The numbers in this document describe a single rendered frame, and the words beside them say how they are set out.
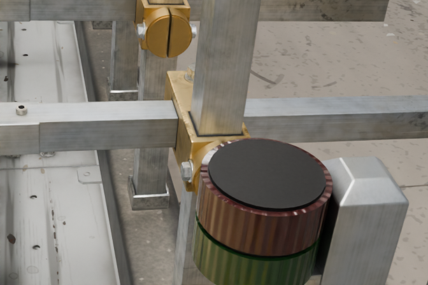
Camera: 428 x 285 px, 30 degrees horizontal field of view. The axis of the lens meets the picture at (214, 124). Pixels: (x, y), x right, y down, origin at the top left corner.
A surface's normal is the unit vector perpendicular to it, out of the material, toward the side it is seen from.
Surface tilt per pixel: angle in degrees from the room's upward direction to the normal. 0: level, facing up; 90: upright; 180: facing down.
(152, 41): 90
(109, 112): 0
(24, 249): 0
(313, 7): 90
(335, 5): 90
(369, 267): 90
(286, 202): 0
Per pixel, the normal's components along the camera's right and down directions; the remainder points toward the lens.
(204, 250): -0.83, 0.21
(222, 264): -0.53, 0.40
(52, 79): 0.11, -0.84
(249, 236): -0.27, 0.48
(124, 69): 0.22, 0.54
